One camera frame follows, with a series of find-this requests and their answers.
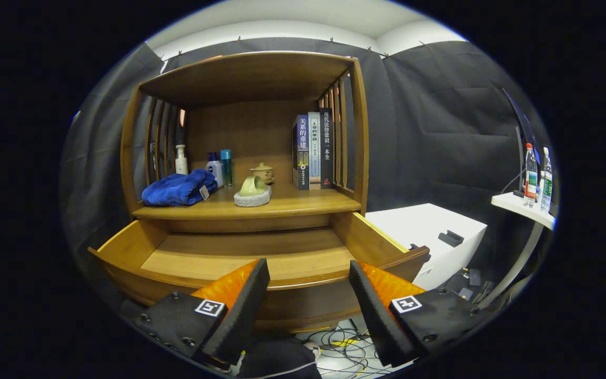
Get wooden cabinet with slatted sides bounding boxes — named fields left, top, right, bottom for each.
left=120, top=51, right=370, bottom=232

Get book with black spine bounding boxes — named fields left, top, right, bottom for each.
left=319, top=108, right=335, bottom=190

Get wooden countertop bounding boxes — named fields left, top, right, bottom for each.
left=132, top=182, right=362, bottom=221

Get beige lidded tea cup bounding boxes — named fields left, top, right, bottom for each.
left=250, top=162, right=276, bottom=185

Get book with white spine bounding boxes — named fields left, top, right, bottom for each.
left=307, top=112, right=322, bottom=191

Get teal slim bottle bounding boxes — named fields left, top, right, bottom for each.
left=220, top=149, right=234, bottom=189

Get green scrubber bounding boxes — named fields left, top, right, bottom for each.
left=234, top=175, right=272, bottom=207

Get wooden drawer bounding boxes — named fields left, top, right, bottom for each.
left=87, top=212, right=431, bottom=333

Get white low cabinet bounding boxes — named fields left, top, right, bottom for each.
left=365, top=203, right=488, bottom=291

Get water bottle with red label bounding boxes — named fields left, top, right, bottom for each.
left=523, top=143, right=538, bottom=207

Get white bottle with blue cap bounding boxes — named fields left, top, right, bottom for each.
left=206, top=152, right=224, bottom=188

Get black backdrop cloth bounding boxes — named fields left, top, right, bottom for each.
left=64, top=37, right=553, bottom=316

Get tangled floor cables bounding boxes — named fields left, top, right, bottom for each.
left=303, top=318, right=393, bottom=377

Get blue folded towel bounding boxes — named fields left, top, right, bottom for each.
left=142, top=168, right=218, bottom=207

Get water bottle with green label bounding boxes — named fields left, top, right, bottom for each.
left=540, top=147, right=553, bottom=213

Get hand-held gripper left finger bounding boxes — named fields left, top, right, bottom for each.
left=135, top=258, right=271, bottom=369

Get white side table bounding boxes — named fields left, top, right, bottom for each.
left=474, top=191, right=557, bottom=311

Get black computer case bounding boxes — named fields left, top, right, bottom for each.
left=448, top=268, right=496, bottom=303

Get book with blue spine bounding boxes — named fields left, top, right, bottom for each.
left=292, top=115, right=310, bottom=191

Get person's dark clothing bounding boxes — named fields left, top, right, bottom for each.
left=237, top=337, right=322, bottom=379

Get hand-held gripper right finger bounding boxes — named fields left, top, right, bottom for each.
left=349, top=260, right=493, bottom=367

